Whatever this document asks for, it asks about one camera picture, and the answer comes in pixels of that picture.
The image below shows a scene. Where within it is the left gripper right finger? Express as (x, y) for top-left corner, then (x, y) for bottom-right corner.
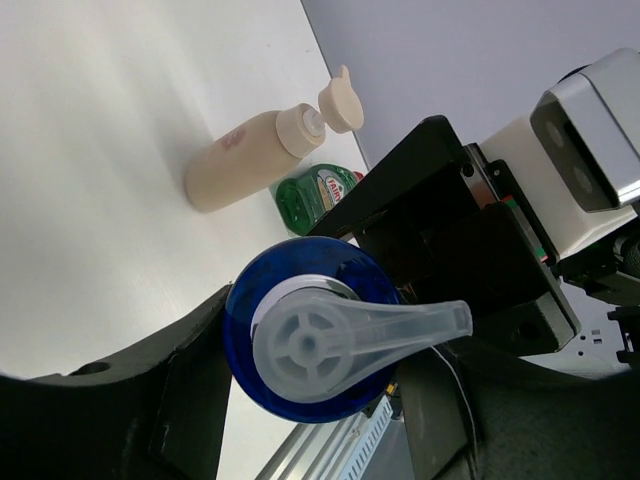
(397, 347), (639, 479)

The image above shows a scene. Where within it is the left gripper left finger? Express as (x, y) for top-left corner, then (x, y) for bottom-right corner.
(1, 287), (231, 479)

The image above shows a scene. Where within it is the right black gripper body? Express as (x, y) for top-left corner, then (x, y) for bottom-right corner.
(310, 115), (579, 357)

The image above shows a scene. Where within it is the orange blue pump bottle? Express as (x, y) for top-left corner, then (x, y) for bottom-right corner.
(223, 237), (473, 423)

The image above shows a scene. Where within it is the beige pump bottle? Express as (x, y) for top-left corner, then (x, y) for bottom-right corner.
(184, 65), (364, 213)

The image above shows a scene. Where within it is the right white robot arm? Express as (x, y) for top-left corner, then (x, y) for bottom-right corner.
(312, 115), (639, 364)

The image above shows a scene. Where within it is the green dish soap bottle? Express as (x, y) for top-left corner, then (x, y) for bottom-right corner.
(275, 164), (364, 236)

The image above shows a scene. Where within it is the aluminium mounting rail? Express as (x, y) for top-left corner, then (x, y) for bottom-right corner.
(257, 397), (393, 480)

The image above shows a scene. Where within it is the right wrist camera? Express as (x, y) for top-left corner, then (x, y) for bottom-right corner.
(478, 47), (640, 261)

